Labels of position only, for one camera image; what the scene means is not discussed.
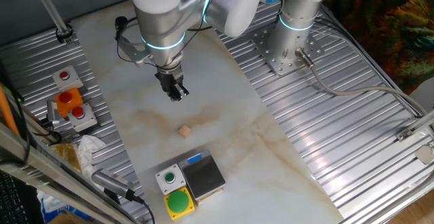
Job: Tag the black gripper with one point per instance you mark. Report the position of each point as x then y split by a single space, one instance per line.
169 78

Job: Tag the small wooden cube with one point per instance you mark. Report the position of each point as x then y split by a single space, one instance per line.
184 131

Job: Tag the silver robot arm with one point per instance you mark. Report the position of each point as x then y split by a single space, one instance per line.
159 10

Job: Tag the grey box green button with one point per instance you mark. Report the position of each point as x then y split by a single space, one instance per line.
169 183

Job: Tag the grey box red button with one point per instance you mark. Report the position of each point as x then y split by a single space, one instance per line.
83 120
68 79

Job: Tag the crumpled plastic bag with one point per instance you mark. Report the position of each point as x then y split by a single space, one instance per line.
89 149

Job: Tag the yellow box green mushroom button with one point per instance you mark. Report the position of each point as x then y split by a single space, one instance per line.
178 202

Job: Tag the metal robot mounting plate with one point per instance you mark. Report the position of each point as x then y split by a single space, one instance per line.
288 66

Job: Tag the orange box red button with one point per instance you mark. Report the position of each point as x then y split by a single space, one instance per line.
68 103

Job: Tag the yellow plastic packet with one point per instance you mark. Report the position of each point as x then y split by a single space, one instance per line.
68 156

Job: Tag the black pole clamp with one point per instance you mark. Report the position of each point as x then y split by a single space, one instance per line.
64 34

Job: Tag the blue tissue pack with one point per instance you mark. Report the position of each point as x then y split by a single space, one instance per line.
51 205

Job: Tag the brown cardboard box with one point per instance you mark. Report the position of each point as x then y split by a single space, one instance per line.
64 219

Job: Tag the orange tube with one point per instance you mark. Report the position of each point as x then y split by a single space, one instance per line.
6 112

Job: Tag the black keyboard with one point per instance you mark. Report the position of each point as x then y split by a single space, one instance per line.
12 200

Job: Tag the colourful patterned cloth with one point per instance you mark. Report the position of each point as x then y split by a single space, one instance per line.
383 23

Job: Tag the white paper tag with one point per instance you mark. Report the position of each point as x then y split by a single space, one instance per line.
425 154

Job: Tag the metal wrist camera bracket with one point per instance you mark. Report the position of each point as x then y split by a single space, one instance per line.
132 51

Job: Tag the silver ribbed camera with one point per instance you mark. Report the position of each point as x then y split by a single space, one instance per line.
112 182

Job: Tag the aluminium frame beam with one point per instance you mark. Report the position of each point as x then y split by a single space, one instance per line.
51 169

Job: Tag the aluminium frame pole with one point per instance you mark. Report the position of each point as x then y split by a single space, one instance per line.
47 5

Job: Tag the aluminium bar with bracket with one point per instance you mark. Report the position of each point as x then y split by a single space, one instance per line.
405 134

